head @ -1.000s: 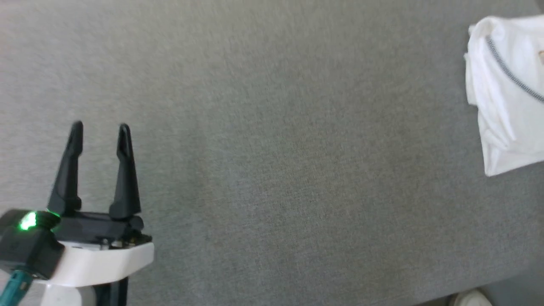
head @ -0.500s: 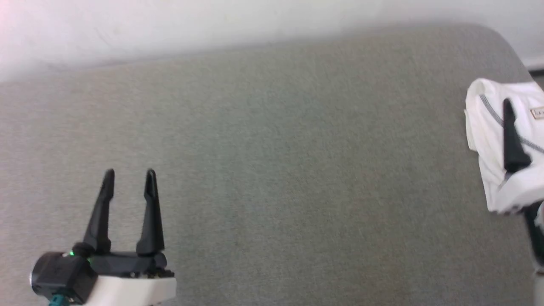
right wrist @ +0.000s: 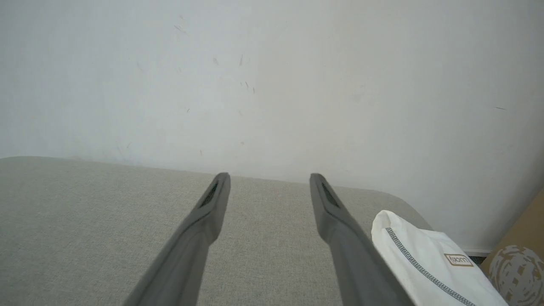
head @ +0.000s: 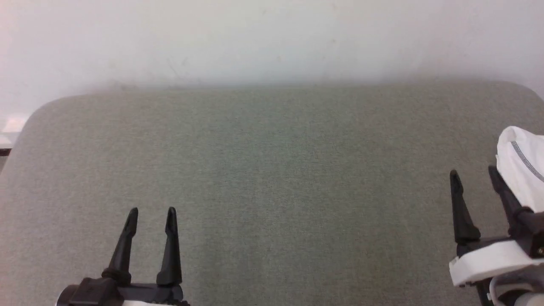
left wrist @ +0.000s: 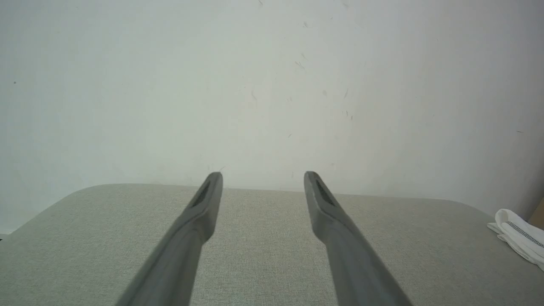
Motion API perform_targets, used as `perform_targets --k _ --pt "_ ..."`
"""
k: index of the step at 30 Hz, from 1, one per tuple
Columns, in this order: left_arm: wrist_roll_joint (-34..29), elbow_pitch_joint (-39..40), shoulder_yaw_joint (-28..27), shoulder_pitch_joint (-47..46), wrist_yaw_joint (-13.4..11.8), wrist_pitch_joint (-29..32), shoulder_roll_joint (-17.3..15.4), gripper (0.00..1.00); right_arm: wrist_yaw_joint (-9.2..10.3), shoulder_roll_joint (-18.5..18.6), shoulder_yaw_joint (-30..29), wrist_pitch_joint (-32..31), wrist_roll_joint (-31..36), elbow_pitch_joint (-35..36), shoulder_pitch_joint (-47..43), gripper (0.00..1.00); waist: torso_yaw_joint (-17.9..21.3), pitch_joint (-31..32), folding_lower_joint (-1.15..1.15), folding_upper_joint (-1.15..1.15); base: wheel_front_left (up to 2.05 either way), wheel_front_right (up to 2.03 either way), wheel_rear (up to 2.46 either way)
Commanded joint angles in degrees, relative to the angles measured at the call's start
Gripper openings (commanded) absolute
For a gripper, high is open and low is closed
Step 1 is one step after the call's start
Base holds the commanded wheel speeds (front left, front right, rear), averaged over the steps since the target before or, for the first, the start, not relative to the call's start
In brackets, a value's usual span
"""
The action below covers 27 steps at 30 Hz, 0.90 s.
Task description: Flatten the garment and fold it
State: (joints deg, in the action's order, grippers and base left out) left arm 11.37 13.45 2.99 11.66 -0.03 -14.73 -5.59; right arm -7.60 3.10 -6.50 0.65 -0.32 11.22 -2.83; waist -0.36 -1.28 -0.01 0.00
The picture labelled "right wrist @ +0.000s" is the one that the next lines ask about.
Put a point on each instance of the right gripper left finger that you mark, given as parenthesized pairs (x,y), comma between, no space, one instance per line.
(182,263)

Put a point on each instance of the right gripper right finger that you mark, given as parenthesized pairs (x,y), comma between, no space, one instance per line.
(357,263)

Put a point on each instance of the white shirt with grey stitching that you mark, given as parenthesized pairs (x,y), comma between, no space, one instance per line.
(425,255)

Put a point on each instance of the grey fabric sofa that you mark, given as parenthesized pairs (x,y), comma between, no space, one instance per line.
(85,233)

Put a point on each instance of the beige patterned ball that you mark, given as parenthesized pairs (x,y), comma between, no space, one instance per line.
(518,276)

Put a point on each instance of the brown cardboard box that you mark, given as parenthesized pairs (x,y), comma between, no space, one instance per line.
(527,225)

